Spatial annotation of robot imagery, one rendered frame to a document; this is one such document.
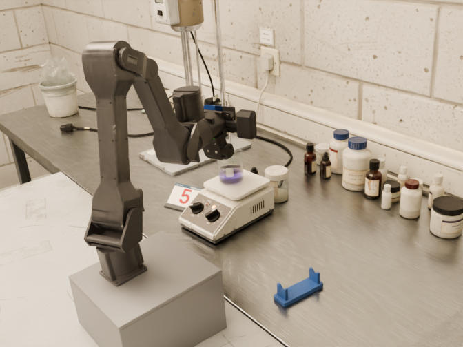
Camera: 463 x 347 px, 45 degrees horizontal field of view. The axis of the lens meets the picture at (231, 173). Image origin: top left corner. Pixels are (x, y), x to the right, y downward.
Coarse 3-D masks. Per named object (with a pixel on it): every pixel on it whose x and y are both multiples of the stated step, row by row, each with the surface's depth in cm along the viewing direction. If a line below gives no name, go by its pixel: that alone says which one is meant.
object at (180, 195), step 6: (174, 192) 146; (180, 192) 145; (186, 192) 144; (192, 192) 143; (198, 192) 143; (174, 198) 145; (180, 198) 144; (186, 198) 143; (192, 198) 142; (186, 204) 142
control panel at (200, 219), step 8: (200, 200) 133; (208, 200) 132; (208, 208) 131; (224, 208) 128; (184, 216) 132; (192, 216) 131; (200, 216) 130; (224, 216) 127; (200, 224) 128; (208, 224) 127; (216, 224) 126
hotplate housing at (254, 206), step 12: (204, 192) 135; (264, 192) 133; (228, 204) 129; (240, 204) 129; (252, 204) 131; (264, 204) 134; (180, 216) 133; (228, 216) 127; (240, 216) 129; (252, 216) 132; (192, 228) 130; (228, 228) 127; (240, 228) 131; (216, 240) 126
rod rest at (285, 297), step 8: (312, 272) 110; (304, 280) 111; (312, 280) 110; (280, 288) 106; (288, 288) 109; (296, 288) 109; (304, 288) 108; (312, 288) 108; (280, 296) 106; (288, 296) 107; (296, 296) 106; (304, 296) 107; (280, 304) 106; (288, 304) 106
